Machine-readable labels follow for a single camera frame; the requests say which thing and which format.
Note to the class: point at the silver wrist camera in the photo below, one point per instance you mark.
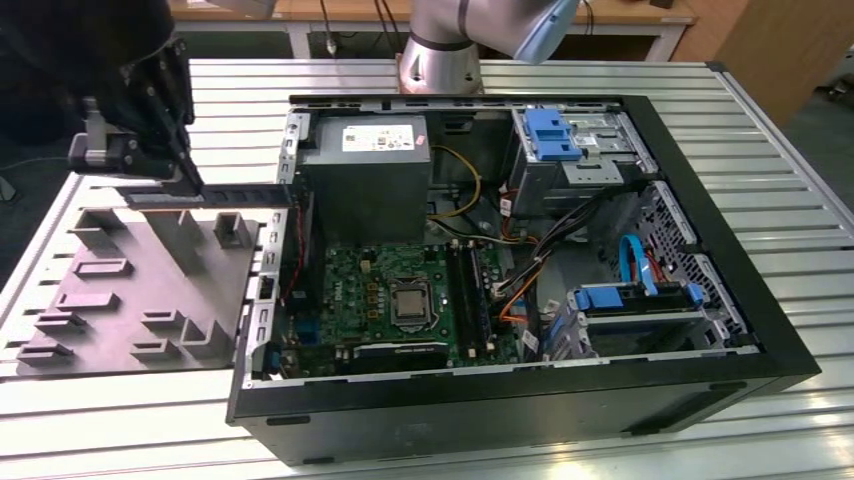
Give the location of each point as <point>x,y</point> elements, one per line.
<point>94,135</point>

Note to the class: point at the black graphics card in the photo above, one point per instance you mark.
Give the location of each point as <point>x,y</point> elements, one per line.
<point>401,352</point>

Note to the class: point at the silver CPU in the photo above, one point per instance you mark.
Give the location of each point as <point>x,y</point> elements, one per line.
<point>410,305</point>

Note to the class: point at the grey drive cage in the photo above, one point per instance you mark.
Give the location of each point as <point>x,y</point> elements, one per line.
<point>601,172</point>

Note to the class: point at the grey power supply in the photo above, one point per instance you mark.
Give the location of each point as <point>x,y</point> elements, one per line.
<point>361,200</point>

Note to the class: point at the hard disk in blue carrier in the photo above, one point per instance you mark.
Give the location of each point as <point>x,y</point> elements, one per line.
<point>654,300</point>

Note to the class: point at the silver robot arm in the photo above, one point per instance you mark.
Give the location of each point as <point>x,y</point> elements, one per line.
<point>441,55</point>

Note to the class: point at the grey parts rack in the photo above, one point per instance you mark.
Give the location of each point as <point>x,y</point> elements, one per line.
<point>167,295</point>

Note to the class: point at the black PC case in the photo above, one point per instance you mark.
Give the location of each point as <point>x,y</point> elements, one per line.
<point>467,425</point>

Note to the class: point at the wooden cabinet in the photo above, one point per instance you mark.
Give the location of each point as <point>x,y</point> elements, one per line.
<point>767,50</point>

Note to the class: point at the wooden desk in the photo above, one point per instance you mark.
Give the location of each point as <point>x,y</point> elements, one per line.
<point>641,17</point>

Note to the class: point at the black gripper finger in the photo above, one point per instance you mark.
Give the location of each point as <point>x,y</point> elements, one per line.
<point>160,100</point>

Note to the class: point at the blue drive latch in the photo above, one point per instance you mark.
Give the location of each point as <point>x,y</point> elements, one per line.
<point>547,122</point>

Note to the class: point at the white board connector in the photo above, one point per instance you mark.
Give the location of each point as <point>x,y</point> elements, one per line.
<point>499,289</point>

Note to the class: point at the green motherboard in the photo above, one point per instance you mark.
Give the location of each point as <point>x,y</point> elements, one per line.
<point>354,320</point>

